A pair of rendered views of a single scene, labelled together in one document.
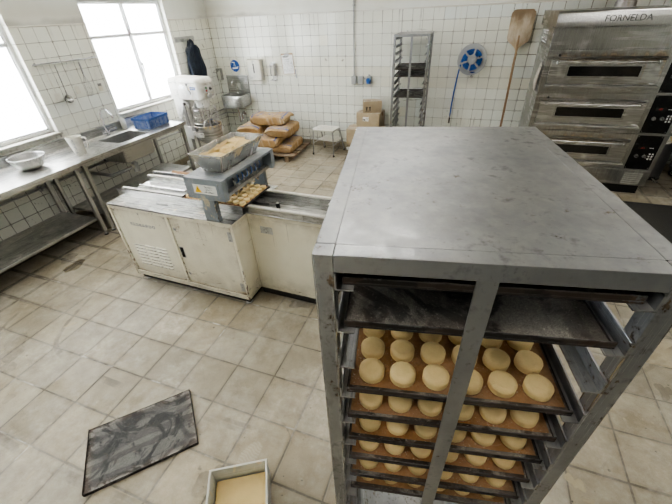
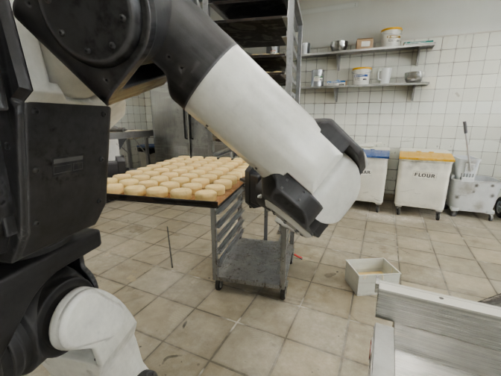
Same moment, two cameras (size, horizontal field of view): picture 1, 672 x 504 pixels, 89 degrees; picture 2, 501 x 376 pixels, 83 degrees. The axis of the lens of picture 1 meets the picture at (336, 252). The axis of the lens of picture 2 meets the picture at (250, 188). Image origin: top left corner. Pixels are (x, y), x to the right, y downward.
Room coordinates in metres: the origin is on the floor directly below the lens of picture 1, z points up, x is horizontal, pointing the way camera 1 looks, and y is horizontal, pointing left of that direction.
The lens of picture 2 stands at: (2.61, -0.19, 1.20)
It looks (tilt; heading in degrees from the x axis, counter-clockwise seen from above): 15 degrees down; 184
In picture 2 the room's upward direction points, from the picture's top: straight up
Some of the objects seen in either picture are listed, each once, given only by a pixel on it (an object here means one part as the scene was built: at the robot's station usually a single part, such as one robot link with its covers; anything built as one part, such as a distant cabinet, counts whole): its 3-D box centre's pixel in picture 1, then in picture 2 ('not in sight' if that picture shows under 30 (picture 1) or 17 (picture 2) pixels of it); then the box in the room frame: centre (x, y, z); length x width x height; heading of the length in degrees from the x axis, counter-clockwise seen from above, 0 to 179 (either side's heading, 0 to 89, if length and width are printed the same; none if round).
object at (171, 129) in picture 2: not in sight; (204, 125); (-1.93, -1.19, 1.03); 1.40 x 0.90 x 2.05; 69
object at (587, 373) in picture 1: (531, 265); not in sight; (0.63, -0.45, 1.59); 0.64 x 0.03 x 0.03; 170
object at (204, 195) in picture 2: not in sight; (206, 195); (1.98, -0.34, 1.01); 0.05 x 0.05 x 0.02
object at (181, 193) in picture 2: not in sight; (181, 194); (1.97, -0.40, 1.01); 0.05 x 0.05 x 0.02
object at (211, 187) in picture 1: (235, 181); not in sight; (2.61, 0.78, 1.01); 0.72 x 0.33 x 0.34; 158
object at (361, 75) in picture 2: not in sight; (361, 77); (-1.44, 1.01, 1.67); 0.25 x 0.24 x 0.21; 69
